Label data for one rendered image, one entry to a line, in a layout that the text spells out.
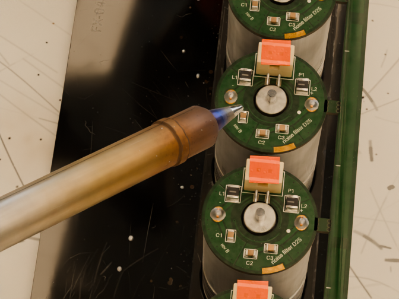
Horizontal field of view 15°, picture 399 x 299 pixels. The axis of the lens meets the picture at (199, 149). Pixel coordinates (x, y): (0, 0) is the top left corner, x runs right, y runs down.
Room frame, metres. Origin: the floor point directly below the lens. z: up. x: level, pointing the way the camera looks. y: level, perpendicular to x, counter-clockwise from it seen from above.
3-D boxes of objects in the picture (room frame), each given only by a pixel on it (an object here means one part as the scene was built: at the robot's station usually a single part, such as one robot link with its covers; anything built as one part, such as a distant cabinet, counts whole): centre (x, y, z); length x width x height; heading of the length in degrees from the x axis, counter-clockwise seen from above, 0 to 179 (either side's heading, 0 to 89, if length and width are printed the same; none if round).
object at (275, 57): (0.15, -0.02, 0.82); 0.01 x 0.01 x 0.01; 84
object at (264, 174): (0.12, -0.01, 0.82); 0.01 x 0.01 x 0.01; 84
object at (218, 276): (0.11, -0.01, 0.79); 0.02 x 0.02 x 0.05
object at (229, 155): (0.14, -0.02, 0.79); 0.02 x 0.02 x 0.05
